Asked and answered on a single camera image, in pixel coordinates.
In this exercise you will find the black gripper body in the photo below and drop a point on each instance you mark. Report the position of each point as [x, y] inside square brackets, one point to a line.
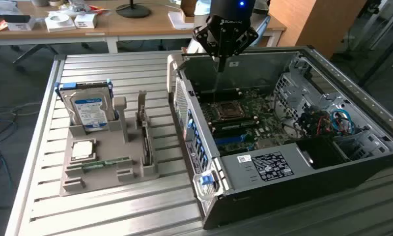
[230, 12]

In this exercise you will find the green graphics card with fan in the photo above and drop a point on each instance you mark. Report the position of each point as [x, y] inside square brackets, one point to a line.
[146, 142]

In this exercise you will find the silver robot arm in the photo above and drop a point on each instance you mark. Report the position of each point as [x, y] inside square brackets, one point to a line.
[193, 48]

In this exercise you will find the white paper booklet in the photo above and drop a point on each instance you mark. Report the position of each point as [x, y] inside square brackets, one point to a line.
[180, 22]

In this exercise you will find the brown cardboard box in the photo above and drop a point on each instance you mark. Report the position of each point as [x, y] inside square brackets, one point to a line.
[188, 7]

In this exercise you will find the wooden desk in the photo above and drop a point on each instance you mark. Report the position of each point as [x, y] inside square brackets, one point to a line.
[133, 28]

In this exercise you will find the black round stand base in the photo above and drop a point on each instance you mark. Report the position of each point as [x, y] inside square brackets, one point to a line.
[132, 12]

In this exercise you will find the wooden cabinet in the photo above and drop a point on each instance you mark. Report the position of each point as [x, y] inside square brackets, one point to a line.
[330, 24]

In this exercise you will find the CPU socket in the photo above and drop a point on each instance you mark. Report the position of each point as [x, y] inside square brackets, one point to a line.
[229, 110]

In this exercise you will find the green motherboard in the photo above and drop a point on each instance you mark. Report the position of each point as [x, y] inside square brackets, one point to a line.
[265, 115]

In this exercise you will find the black RAM stick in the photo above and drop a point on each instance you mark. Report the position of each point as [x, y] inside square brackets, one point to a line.
[236, 124]

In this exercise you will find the small white labelled box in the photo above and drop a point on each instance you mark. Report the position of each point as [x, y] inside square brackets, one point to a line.
[85, 21]

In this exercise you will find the blue expansion slot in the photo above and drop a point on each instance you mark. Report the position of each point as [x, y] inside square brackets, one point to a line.
[230, 140]

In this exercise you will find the white box with round hole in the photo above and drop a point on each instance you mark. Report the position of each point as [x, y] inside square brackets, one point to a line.
[60, 23]

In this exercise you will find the hard disk in blue carrier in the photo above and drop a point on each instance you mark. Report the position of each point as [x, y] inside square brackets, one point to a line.
[88, 110]

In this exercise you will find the beige tape roll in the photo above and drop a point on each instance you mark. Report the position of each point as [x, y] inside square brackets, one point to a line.
[56, 2]

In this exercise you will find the grey cup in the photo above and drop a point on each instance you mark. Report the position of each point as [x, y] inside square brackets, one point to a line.
[40, 2]

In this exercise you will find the beige parts rack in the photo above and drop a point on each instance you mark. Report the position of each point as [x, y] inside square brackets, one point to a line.
[108, 152]

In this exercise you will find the black and white box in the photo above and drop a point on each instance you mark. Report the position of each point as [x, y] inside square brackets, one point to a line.
[18, 23]

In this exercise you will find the grey disk bay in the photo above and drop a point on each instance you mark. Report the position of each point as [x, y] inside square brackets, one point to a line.
[364, 145]

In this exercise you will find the grey power supply unit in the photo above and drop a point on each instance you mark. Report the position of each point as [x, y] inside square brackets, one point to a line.
[236, 177]

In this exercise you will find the blue case latch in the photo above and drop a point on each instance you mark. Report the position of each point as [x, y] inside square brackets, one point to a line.
[205, 179]

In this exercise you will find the silver CPU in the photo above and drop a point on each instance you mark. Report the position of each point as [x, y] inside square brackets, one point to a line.
[82, 150]

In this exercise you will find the green RAM stick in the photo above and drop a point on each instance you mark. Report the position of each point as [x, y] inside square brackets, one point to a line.
[97, 164]

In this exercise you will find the black grey PC case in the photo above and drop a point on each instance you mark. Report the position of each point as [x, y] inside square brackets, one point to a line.
[281, 194]

